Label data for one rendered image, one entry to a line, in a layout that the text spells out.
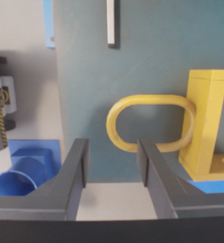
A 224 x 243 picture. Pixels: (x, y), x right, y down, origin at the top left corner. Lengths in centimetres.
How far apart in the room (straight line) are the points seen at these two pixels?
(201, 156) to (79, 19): 25
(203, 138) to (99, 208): 167
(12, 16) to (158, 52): 134
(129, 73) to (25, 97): 128
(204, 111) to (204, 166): 8
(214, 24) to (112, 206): 171
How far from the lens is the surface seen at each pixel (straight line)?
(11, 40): 151
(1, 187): 147
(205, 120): 24
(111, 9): 24
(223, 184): 100
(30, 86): 146
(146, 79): 27
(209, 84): 24
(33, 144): 158
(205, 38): 30
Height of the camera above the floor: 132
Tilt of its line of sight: 73 degrees down
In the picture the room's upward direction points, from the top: 176 degrees clockwise
